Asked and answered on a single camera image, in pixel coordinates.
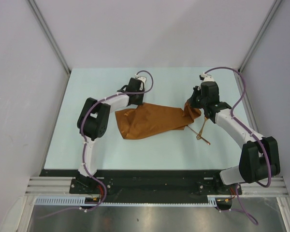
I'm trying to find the orange cloth napkin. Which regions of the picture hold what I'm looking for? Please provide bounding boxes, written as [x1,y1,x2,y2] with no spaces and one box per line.
[115,102,202,140]

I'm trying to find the gold fork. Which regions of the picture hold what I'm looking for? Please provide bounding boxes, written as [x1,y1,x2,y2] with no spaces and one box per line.
[196,117,208,140]

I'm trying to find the copper spoon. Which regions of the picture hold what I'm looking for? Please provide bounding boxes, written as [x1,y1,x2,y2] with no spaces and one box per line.
[187,125,211,145]

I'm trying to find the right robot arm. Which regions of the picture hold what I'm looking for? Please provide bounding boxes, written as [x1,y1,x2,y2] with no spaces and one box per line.
[188,81,281,194]

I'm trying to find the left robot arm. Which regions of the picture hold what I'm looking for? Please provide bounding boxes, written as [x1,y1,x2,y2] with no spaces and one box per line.
[77,76,146,193]

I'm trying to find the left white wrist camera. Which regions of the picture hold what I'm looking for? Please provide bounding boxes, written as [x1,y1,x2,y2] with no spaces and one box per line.
[135,74,146,84]

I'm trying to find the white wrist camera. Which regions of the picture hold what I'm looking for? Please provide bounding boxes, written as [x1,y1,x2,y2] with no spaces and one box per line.
[199,73,215,83]
[135,74,146,84]

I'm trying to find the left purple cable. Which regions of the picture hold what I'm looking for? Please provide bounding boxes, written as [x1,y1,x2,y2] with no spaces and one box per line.
[36,70,156,219]

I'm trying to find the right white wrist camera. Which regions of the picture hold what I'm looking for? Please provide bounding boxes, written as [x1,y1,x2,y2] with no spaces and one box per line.
[199,73,215,83]

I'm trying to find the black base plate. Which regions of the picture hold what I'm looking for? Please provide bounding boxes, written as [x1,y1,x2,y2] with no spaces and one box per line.
[40,170,242,210]

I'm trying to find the white slotted cable duct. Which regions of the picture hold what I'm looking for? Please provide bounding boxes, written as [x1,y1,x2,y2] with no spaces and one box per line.
[35,195,219,206]

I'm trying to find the aluminium frame rail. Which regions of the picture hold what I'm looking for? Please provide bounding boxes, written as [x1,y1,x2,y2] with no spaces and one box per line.
[25,176,74,196]

